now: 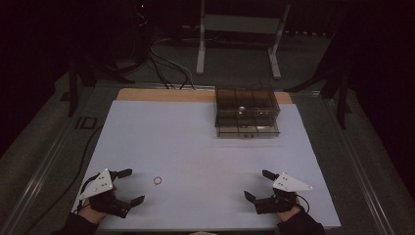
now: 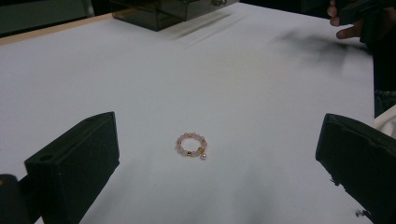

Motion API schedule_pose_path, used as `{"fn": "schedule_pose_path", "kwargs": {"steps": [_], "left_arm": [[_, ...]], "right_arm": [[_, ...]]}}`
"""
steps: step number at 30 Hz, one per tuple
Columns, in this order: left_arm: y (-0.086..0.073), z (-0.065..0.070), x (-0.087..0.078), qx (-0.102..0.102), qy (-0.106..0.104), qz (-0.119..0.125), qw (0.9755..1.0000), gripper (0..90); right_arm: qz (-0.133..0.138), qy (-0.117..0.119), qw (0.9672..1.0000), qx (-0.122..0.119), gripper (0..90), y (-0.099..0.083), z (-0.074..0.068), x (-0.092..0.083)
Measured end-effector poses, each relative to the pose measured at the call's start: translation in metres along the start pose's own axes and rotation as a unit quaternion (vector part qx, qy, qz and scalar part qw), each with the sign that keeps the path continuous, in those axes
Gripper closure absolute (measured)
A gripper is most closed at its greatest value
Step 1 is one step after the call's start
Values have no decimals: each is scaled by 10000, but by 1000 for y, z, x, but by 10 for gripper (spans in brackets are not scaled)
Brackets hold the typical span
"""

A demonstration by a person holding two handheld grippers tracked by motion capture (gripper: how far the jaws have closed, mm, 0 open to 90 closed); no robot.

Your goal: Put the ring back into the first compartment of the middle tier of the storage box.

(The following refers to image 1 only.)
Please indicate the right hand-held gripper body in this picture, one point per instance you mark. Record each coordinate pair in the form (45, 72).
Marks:
(288, 185)

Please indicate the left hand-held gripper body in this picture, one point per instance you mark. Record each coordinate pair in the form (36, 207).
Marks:
(99, 186)

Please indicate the clear smoky drawer box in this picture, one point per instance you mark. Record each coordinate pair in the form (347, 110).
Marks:
(247, 112)

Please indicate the person's right hand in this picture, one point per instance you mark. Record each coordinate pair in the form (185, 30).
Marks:
(288, 213)

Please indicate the person's left hand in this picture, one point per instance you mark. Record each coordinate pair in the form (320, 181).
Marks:
(88, 213)

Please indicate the white table mat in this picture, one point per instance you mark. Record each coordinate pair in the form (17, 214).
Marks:
(202, 169)

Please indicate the black tripod stand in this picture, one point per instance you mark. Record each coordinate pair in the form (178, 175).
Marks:
(341, 88)
(84, 70)

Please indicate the grey metal stand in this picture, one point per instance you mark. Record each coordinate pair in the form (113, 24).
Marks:
(239, 24)

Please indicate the aluminium floor rail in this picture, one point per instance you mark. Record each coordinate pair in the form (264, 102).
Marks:
(355, 163)
(39, 178)

